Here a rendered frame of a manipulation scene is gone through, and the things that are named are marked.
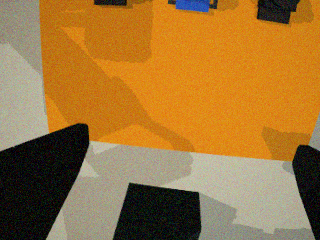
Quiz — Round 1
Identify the blue micro servo with orange cable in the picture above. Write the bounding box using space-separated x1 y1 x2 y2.
175 0 209 12

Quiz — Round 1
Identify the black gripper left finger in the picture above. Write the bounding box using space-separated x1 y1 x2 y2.
0 123 89 240

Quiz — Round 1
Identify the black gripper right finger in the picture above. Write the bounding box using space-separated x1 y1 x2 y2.
292 145 320 240

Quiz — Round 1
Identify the orange flat deck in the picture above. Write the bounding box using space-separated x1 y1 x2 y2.
39 0 320 161

